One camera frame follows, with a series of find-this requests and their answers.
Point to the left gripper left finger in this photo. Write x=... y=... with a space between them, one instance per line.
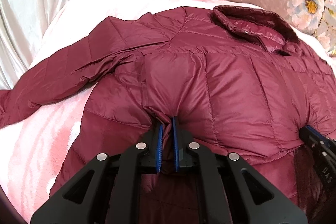
x=107 y=189

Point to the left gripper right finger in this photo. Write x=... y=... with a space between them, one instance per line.
x=229 y=190

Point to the maroon quilted puffer jacket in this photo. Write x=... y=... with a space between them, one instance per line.
x=239 y=79

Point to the silver satin curtain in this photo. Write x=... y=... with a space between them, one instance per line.
x=23 y=25

